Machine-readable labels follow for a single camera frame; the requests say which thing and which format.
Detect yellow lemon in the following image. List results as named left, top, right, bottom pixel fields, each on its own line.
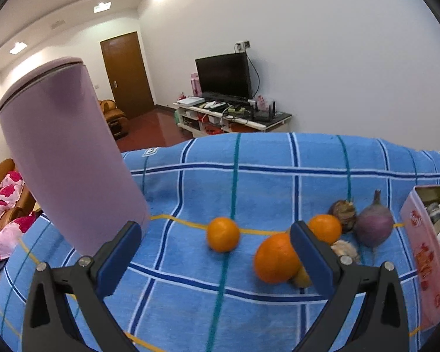
left=291, top=265, right=312, bottom=289

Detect pale garlic bulb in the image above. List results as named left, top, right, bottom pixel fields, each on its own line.
left=331, top=240, right=361, bottom=265

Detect brown wooden door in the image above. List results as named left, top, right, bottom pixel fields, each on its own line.
left=100, top=31, right=155, bottom=120

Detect purple onion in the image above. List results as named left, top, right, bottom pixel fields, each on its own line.
left=353, top=190, right=395, bottom=249

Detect white television stand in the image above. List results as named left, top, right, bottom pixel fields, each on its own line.
left=173, top=97, right=292, bottom=135

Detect pink floral cushion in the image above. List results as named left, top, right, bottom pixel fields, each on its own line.
left=0, top=214, right=37, bottom=261
left=0, top=170, right=26, bottom=221

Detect orange leather armchair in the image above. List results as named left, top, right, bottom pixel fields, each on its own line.
left=98, top=99, right=129, bottom=140

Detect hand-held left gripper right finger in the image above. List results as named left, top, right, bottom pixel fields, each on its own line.
left=290, top=221, right=421, bottom=352

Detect white grey packet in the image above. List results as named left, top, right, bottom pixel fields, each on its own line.
left=425, top=202, right=440, bottom=228

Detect orange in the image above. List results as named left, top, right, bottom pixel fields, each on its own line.
left=207, top=216, right=241, bottom=253
left=307, top=214, right=343, bottom=245
left=253, top=232, right=303, bottom=284

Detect purple cylindrical container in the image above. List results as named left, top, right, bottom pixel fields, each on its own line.
left=0, top=57, right=151, bottom=256

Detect black router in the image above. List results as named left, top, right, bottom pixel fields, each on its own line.
left=254, top=100, right=280, bottom=120

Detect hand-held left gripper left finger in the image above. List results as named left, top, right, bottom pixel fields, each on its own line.
left=21, top=221, right=143, bottom=352

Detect pink tin box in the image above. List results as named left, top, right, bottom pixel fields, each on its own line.
left=400, top=185, right=440, bottom=338

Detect black television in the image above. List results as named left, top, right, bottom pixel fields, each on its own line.
left=195, top=53, right=253, bottom=100

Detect blue checkered blanket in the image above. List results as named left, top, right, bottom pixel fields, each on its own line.
left=0, top=132, right=440, bottom=352

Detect brown taro root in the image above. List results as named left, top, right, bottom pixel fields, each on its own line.
left=328, top=199, right=357, bottom=233

